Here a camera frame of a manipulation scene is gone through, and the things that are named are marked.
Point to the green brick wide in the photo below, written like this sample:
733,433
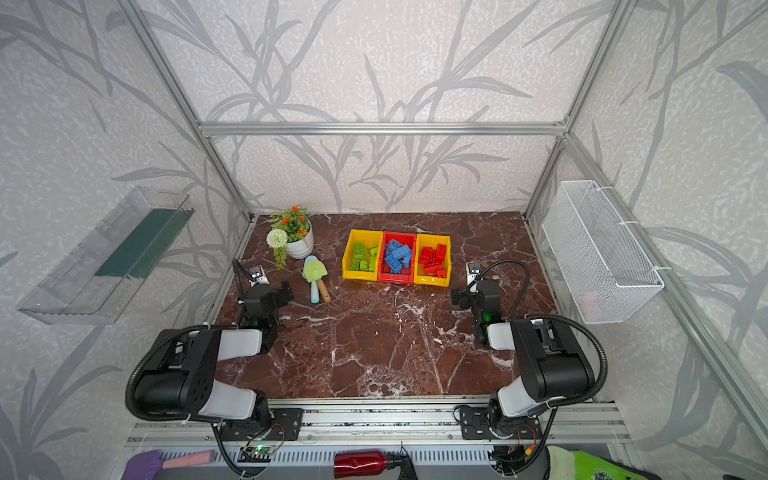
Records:
359,251

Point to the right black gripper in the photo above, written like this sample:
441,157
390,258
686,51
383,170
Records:
463,297

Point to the blue brick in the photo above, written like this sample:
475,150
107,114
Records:
393,246
394,264
403,255

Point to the red bin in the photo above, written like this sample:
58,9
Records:
407,274

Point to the clear plastic wall shelf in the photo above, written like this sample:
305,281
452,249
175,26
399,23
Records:
95,282

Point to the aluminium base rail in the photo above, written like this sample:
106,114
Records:
439,420

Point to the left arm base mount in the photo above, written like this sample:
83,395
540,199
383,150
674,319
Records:
285,425

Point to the potted plant white pot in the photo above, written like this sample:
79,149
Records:
291,235

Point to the white wire basket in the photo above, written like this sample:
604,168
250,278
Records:
607,272

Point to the right yellow bin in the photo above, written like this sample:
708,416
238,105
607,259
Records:
432,241

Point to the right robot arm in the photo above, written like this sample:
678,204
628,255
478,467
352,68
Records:
560,362

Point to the purple tool pink handle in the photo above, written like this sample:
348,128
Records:
146,465

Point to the red metal bottle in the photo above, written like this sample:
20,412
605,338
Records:
364,463

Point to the green white object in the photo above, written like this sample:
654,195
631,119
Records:
580,465

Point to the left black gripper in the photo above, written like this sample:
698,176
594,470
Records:
279,294

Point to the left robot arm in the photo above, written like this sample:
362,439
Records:
175,380

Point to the electronics board with led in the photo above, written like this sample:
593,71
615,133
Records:
255,454

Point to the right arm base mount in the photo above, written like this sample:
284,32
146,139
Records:
488,423

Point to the light blue garden trowel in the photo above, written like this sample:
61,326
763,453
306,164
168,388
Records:
312,274

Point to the left yellow bin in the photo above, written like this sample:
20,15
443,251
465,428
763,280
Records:
370,239

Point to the yellow bin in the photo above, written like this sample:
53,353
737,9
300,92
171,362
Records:
432,241
370,239

